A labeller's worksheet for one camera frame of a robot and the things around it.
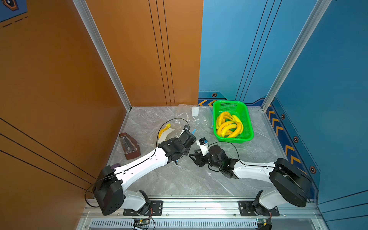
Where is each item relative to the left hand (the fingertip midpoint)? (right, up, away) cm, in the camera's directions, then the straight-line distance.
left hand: (183, 141), depth 82 cm
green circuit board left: (-19, -38, -11) cm, 44 cm away
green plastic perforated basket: (+43, +22, +33) cm, 58 cm away
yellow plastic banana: (+23, +9, +14) cm, 29 cm away
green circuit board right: (+40, -39, -10) cm, 57 cm away
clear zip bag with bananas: (-5, +12, -13) cm, 19 cm away
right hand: (+5, -7, 0) cm, 9 cm away
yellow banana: (+34, +8, +20) cm, 40 cm away
